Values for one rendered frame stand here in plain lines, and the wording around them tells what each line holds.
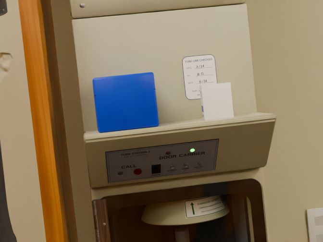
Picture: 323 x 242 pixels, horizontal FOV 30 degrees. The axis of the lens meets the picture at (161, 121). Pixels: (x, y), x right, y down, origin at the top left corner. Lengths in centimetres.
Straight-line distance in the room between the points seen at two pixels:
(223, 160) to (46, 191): 31
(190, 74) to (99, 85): 20
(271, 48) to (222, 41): 49
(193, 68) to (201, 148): 16
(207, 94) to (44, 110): 27
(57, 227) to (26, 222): 54
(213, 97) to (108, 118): 18
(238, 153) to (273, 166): 54
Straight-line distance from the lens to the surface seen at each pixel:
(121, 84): 98
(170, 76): 110
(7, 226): 76
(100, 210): 109
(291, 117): 160
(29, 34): 101
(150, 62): 109
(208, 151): 104
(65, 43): 152
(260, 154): 108
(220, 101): 103
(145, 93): 98
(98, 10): 110
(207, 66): 111
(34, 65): 100
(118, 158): 101
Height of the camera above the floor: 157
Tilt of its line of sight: 3 degrees down
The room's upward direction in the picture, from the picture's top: 6 degrees counter-clockwise
